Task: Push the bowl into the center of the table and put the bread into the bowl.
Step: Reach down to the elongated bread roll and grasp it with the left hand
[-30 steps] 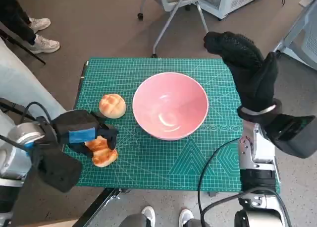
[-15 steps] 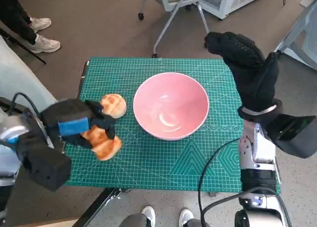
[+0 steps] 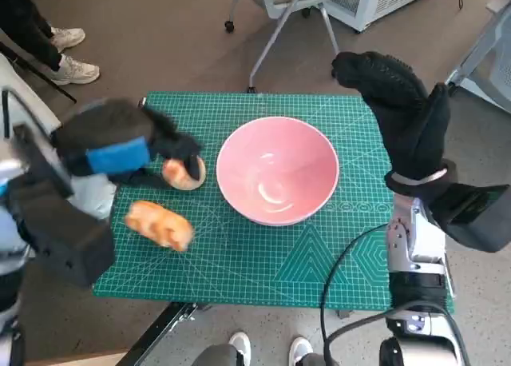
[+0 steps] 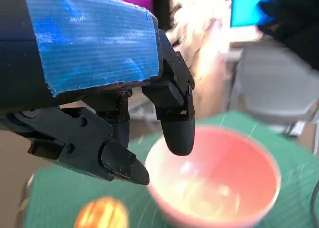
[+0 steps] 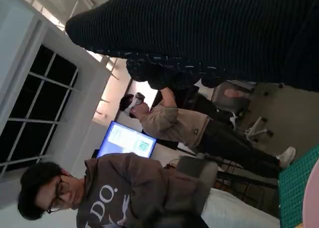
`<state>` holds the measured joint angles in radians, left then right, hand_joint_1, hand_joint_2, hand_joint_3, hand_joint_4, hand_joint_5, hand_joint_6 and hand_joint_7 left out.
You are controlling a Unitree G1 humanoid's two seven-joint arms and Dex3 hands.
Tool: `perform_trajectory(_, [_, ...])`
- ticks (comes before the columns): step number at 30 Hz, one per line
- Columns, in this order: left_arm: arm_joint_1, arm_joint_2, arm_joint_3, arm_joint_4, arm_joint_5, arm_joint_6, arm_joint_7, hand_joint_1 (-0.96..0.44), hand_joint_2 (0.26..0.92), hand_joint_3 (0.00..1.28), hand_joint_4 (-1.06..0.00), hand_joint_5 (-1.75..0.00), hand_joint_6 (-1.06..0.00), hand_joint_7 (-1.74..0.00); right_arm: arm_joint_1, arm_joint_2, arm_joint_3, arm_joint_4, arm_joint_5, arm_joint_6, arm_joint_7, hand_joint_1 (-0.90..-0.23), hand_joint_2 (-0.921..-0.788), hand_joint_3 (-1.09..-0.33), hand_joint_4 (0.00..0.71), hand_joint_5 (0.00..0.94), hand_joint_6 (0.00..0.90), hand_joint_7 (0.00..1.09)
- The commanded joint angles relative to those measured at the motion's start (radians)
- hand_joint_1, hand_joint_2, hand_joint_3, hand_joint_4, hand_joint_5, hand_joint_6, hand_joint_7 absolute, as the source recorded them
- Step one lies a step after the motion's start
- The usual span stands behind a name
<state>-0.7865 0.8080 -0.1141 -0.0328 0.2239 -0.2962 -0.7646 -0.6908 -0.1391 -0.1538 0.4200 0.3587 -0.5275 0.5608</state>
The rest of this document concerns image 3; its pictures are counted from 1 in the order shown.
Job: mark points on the black metal table leg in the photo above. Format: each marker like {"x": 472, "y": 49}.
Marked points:
{"x": 159, "y": 326}

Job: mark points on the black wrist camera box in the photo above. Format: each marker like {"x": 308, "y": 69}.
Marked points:
{"x": 471, "y": 218}
{"x": 60, "y": 238}

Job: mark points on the pink bowl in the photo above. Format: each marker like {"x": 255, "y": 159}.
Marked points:
{"x": 275, "y": 170}

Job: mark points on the small metal table bracket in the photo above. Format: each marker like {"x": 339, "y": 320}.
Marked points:
{"x": 344, "y": 314}

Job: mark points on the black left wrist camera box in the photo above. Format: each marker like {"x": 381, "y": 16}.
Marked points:
{"x": 60, "y": 238}

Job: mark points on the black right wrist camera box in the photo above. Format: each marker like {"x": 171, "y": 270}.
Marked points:
{"x": 471, "y": 218}

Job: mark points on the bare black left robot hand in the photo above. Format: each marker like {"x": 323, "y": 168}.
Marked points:
{"x": 120, "y": 158}

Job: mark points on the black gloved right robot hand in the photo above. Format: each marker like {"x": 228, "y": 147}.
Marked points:
{"x": 407, "y": 118}

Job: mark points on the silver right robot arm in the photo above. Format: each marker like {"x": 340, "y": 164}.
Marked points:
{"x": 419, "y": 242}

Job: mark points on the long toasted bread loaf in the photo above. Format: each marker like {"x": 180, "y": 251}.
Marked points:
{"x": 159, "y": 224}

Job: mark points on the round bread bun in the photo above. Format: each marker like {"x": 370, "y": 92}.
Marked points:
{"x": 177, "y": 176}

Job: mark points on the white perforated cabinet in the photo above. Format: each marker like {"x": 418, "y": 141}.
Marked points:
{"x": 379, "y": 2}

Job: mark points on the black tripod leg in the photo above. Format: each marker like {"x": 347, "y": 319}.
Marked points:
{"x": 60, "y": 91}

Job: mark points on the thin black stick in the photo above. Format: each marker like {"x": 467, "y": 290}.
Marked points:
{"x": 141, "y": 102}

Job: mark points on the green cutting mat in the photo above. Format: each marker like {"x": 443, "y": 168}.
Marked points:
{"x": 247, "y": 258}

